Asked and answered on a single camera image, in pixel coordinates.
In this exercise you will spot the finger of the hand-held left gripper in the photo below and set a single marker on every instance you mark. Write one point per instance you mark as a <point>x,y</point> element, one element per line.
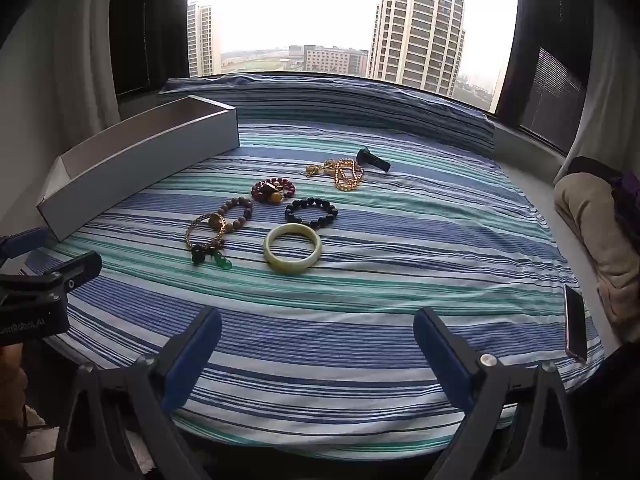
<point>75,266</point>
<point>20,244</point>

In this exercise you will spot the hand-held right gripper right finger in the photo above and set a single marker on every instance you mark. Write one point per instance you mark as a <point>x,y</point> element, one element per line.
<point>445,355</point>

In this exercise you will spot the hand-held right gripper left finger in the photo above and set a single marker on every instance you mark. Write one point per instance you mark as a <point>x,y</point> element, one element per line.
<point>192,355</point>

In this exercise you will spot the pale jade bangle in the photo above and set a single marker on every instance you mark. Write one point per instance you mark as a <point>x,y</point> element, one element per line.
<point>272,260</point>

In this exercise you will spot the long grey cardboard box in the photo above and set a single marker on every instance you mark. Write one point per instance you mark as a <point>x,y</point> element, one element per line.
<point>150,160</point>

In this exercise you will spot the green pendant charm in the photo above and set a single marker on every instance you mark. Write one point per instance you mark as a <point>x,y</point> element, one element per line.
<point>222,261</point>

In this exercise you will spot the blue green striped bed sheet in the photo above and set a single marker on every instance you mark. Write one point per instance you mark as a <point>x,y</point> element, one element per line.
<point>350,320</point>

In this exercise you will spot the smartphone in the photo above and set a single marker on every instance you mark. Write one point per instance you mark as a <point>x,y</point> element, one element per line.
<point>575,325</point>

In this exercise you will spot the white curtain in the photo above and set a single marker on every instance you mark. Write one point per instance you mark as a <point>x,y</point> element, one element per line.
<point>65,60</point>
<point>610,60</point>

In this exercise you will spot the beige cushion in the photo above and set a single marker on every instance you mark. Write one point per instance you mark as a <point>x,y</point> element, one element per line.
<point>590,220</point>

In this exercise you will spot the small black cylinder clip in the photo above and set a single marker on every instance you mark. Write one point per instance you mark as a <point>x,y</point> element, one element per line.
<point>375,160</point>

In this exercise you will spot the dark window blind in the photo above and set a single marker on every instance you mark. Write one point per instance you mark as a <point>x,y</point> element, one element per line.
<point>150,25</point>
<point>555,95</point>

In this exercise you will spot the slim apartment tower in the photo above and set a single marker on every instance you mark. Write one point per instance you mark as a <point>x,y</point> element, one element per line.
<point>202,40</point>

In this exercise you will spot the low wide building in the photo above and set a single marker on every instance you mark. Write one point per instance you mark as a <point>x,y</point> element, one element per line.
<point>330,59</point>

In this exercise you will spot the tall apartment building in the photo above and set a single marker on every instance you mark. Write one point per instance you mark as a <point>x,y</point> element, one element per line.
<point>415,35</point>

